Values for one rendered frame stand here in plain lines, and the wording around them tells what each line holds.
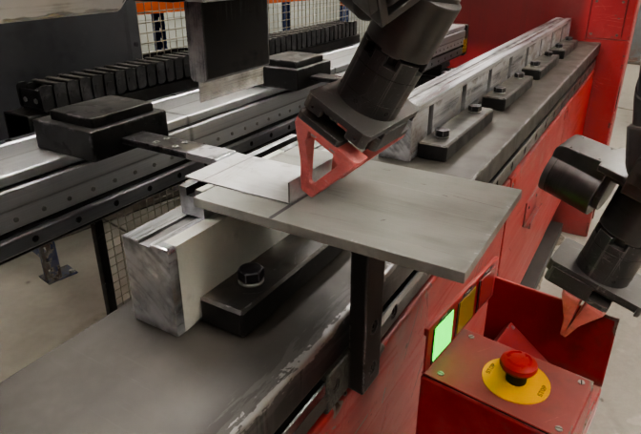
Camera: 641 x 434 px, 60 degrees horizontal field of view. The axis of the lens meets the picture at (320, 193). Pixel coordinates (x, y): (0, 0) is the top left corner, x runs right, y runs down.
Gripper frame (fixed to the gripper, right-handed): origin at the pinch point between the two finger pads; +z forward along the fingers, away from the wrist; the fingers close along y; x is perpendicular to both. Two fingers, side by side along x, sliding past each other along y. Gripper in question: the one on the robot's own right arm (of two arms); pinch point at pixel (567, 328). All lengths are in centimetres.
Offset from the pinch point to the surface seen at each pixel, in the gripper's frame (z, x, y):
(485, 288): 1.4, -0.3, 10.5
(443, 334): 1.4, 11.6, 10.5
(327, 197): -14.6, 22.7, 23.1
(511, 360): -0.1, 10.6, 3.0
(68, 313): 119, -16, 141
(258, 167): -12.2, 21.1, 33.2
